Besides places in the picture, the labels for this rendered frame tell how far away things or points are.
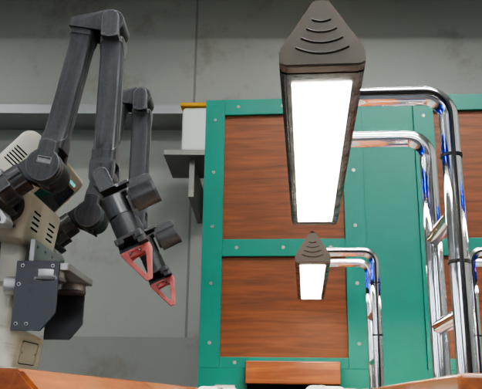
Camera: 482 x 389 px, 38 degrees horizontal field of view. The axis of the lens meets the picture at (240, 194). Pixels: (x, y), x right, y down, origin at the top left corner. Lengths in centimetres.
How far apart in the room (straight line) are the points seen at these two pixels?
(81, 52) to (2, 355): 72
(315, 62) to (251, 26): 440
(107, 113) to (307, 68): 102
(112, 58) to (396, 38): 359
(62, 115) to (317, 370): 115
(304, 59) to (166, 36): 441
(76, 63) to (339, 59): 112
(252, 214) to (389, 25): 293
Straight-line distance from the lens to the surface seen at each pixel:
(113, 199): 156
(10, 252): 177
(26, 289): 169
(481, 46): 521
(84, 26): 174
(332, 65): 66
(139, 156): 205
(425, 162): 103
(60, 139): 164
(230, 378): 235
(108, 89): 166
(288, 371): 228
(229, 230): 243
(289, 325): 236
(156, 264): 196
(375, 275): 181
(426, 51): 509
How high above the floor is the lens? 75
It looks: 16 degrees up
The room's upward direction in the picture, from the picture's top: 1 degrees clockwise
